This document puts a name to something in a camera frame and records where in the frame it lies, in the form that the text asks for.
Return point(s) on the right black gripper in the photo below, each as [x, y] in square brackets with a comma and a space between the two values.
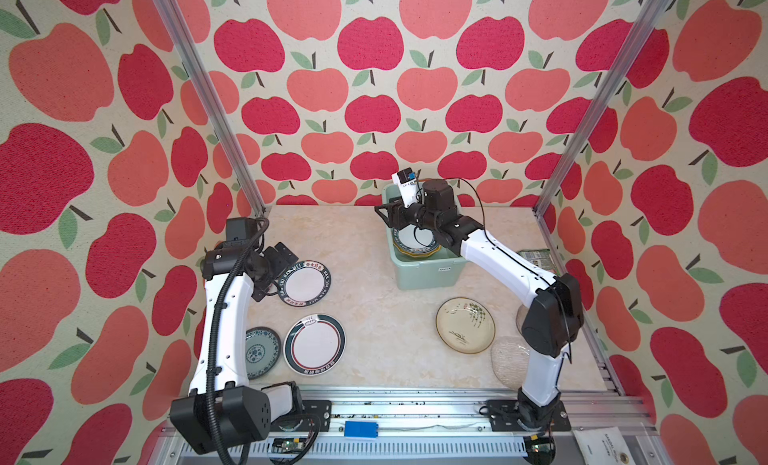
[396, 210]

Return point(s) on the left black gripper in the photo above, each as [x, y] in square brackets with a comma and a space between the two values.
[281, 263]

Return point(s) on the yellow dotted scalloped plate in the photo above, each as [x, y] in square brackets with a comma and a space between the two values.
[400, 256]

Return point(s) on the large green rimmed white plate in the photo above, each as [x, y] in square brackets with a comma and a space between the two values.
[314, 345]

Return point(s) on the cream plate with bamboo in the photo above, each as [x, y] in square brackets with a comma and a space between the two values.
[465, 325]

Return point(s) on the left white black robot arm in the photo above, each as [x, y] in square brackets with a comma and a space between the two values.
[221, 410]

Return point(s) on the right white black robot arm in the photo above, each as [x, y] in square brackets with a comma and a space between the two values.
[554, 306]

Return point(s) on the mint green plastic bin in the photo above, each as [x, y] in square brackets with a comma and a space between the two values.
[424, 274]

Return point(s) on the small teal patterned plate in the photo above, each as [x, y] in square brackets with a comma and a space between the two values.
[263, 348]

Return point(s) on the green snack packet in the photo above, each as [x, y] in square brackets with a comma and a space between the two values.
[542, 258]

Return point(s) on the smoky brown glass plate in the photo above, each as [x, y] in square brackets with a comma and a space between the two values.
[521, 315]

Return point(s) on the clear textured glass plate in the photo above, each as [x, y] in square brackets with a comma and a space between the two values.
[509, 358]

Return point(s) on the green circuit board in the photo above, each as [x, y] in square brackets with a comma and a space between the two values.
[287, 446]

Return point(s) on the blue rectangular box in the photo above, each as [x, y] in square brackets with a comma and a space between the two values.
[361, 430]

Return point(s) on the white paper sheet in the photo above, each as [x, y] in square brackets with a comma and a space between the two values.
[604, 446]

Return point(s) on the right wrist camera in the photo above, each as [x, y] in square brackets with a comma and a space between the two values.
[407, 182]

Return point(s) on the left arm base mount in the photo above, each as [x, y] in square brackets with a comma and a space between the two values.
[315, 414]

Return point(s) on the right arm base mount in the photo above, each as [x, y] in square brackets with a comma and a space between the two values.
[526, 417]

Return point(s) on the left aluminium frame post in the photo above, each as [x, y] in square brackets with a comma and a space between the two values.
[173, 18]

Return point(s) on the aluminium frame post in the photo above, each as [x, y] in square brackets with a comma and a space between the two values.
[173, 18]
[640, 32]

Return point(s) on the right aluminium frame post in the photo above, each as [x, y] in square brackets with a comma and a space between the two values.
[640, 32]

